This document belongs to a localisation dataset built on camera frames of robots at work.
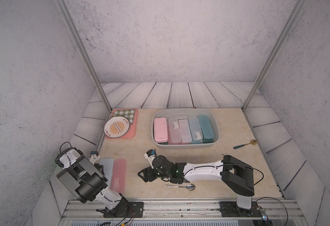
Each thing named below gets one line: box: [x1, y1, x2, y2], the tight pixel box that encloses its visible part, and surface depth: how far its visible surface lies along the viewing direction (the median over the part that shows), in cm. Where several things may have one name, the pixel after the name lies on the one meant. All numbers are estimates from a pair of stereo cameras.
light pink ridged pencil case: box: [153, 116, 169, 144], surface depth 99 cm
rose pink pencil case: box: [110, 158, 127, 195], surface depth 85 cm
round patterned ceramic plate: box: [103, 115, 131, 139], surface depth 110 cm
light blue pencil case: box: [99, 157, 115, 189], surface depth 86 cm
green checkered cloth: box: [112, 108, 135, 125], surface depth 121 cm
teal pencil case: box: [198, 114, 215, 144], surface depth 104 cm
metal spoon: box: [163, 183, 196, 191], surface depth 82 cm
